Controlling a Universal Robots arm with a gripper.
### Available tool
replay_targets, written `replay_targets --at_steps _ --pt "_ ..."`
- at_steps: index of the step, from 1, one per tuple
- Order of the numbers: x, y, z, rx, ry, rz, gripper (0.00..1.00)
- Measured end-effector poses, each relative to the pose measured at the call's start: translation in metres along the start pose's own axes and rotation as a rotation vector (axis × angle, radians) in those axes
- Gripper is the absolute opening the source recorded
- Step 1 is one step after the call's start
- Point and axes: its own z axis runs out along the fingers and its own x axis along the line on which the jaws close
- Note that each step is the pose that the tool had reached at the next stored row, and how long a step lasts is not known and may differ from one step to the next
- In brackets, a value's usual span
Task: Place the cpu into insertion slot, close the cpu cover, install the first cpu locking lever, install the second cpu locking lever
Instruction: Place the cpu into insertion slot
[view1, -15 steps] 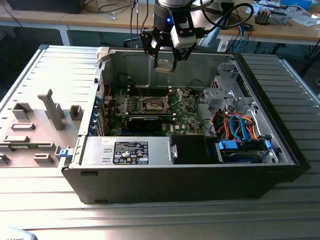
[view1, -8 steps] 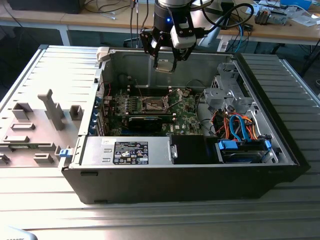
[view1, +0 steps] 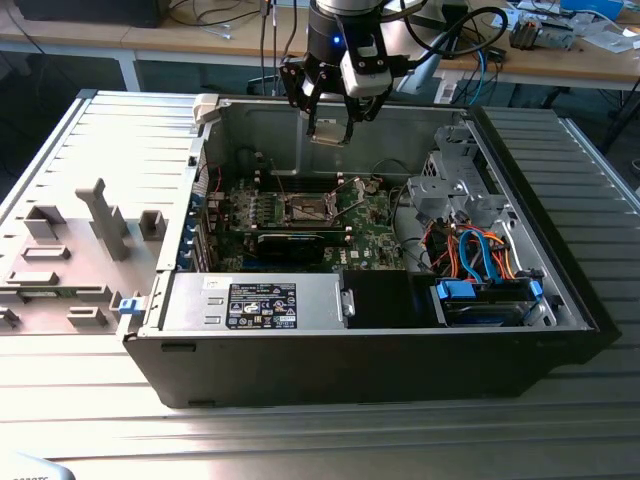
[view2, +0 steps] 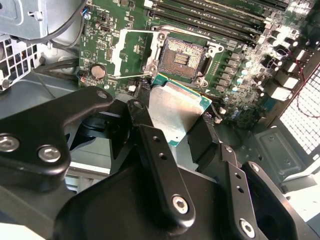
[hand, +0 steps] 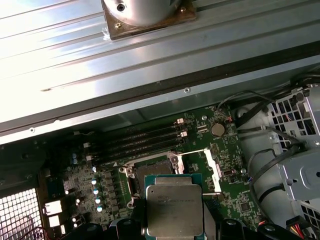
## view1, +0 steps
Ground white paper sheets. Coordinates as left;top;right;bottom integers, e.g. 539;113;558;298
574;17;640;54

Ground grey parts rack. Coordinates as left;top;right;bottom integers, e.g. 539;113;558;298
0;177;169;336

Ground black power supply label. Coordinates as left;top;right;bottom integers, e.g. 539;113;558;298
227;282;299;331

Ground black graphics card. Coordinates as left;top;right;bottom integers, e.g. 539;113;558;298
254;230;326;265

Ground green motherboard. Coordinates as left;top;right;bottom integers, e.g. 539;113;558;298
207;174;426;274

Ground black plastic shroud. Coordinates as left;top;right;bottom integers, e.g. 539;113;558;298
343;269;436;330

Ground silver square CPU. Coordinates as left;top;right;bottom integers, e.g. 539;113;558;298
308;118;350;148

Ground thin wire locking lever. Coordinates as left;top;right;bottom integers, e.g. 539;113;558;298
337;192;364;226
269;157;292;209

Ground black camera cable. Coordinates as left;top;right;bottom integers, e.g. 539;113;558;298
397;7;510;71

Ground silver metal drive cage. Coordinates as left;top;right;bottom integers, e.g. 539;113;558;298
405;124;511;226

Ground blue disk wire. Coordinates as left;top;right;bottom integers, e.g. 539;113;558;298
457;228;496;284

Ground metal socket cover frame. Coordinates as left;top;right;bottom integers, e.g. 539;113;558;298
329;177;368;225

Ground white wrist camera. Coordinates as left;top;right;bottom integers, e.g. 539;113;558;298
339;30;396;99

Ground black computer box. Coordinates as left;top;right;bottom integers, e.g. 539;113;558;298
12;0;166;29

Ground hard disk in blue carrier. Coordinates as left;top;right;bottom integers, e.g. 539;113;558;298
430;277;545;329

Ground light wooden desk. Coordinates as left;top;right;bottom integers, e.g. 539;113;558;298
434;0;640;94
0;4;311;94

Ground silver power supply unit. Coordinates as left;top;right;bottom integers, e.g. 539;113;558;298
159;272;357;334

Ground CPU socket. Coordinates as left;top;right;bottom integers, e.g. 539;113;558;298
280;191;340;226

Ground orange disk wire bundle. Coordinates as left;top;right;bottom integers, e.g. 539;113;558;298
422;222;519;281

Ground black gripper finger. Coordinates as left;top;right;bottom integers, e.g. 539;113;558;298
343;83;395;145
278;55;327;137

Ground white object with text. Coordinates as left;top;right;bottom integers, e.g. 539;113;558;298
0;452;76;480

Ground blue cardboard box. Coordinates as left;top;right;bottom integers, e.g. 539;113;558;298
559;0;625;21

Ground grey metal drive part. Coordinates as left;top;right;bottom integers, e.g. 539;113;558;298
537;17;576;51

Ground beige case latch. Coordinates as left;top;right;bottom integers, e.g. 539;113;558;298
192;93;221;125

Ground dark finned CPU cooler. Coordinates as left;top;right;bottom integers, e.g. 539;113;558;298
508;14;544;51

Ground black open PC case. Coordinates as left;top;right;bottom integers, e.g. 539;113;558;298
122;92;621;411

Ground black upright box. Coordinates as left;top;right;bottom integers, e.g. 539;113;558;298
442;2;471;60

